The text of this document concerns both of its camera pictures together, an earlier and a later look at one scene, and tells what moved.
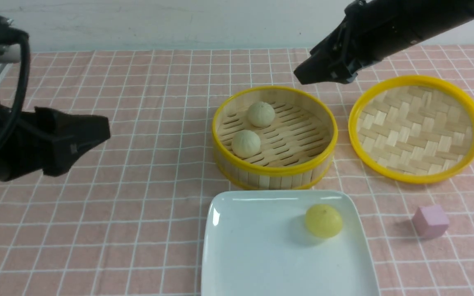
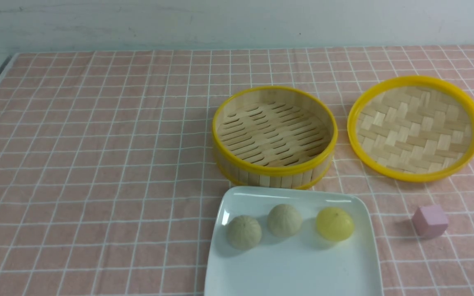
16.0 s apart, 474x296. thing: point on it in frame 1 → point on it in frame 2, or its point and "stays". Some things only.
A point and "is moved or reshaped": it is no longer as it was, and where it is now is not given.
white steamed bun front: x=245 y=144 → x=244 y=232
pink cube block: x=430 y=221 stays
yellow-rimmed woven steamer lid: x=415 y=129 stays
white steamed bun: x=260 y=114 → x=284 y=220
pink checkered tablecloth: x=126 y=216 stays
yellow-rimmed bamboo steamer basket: x=274 y=137 stays
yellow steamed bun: x=323 y=220 is moved or reshaped
